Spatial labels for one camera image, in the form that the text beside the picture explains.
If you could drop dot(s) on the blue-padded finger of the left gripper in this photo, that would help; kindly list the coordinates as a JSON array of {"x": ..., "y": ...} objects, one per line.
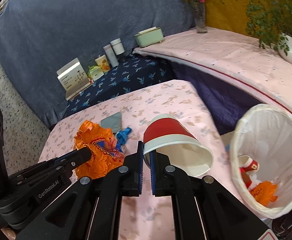
[{"x": 63, "y": 157}]

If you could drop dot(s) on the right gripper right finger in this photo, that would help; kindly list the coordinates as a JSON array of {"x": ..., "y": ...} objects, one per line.
[{"x": 202, "y": 207}]

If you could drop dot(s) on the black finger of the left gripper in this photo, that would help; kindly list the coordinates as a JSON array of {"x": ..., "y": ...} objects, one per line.
[{"x": 77, "y": 158}]

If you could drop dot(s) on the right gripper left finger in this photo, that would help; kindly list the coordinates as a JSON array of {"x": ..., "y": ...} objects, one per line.
[{"x": 90, "y": 208}]

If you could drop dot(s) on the orange plastic wrapper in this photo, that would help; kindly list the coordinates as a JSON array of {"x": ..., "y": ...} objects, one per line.
[{"x": 104, "y": 147}]

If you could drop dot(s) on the blue wrapper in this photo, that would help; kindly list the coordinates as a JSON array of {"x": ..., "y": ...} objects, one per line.
[{"x": 122, "y": 136}]

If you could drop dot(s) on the grey drawstring pouch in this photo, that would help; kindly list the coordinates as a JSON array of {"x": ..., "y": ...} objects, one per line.
[{"x": 113, "y": 122}]

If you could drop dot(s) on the red and white paper cup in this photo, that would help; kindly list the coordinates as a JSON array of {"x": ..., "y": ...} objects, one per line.
[{"x": 166, "y": 135}]

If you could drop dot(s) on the trash bin with white liner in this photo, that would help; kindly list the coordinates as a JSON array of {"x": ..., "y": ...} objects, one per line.
[{"x": 264, "y": 133}]

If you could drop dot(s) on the person's left hand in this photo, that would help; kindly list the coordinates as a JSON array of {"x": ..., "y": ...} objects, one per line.
[{"x": 9, "y": 233}]

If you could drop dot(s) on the pink rabbit-print tablecloth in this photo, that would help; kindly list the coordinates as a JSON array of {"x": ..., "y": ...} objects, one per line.
[{"x": 149, "y": 217}]

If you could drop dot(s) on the red cup in bin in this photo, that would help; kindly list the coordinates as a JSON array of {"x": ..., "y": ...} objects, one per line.
[{"x": 248, "y": 167}]

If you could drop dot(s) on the orange wrapper in bin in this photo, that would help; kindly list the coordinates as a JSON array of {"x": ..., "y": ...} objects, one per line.
[{"x": 264, "y": 193}]

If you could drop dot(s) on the white floral card box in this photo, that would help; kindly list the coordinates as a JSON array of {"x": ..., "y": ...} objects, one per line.
[{"x": 73, "y": 78}]

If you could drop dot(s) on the small green white packet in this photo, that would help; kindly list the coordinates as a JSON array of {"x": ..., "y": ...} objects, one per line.
[{"x": 95, "y": 73}]

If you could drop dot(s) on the orange patterned tin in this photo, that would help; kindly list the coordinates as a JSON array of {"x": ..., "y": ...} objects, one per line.
[{"x": 102, "y": 62}]

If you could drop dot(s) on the tall white tube bottle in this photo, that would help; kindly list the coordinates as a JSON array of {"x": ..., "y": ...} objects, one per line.
[{"x": 111, "y": 55}]

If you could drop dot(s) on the navy floral cloth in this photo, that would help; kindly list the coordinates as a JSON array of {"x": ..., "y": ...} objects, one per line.
[{"x": 135, "y": 73}]

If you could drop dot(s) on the dark purple cloth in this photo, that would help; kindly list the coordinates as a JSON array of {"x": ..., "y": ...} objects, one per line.
[{"x": 226, "y": 103}]

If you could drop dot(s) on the white cylindrical jar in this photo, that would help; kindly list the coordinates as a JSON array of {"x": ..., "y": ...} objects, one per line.
[{"x": 117, "y": 46}]

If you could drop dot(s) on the blue-grey sofa cover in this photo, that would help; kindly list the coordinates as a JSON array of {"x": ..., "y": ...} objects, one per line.
[{"x": 38, "y": 37}]

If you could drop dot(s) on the mint green tissue box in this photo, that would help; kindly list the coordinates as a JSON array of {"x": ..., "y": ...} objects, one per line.
[{"x": 149, "y": 36}]

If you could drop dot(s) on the pale pink dotted cloth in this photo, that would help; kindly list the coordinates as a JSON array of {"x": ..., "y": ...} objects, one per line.
[{"x": 233, "y": 58}]

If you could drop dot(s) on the glass vase with pink flowers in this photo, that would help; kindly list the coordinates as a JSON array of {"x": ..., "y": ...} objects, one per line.
[{"x": 199, "y": 14}]

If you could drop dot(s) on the green leafy potted plant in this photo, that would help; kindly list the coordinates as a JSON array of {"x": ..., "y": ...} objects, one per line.
[{"x": 267, "y": 19}]

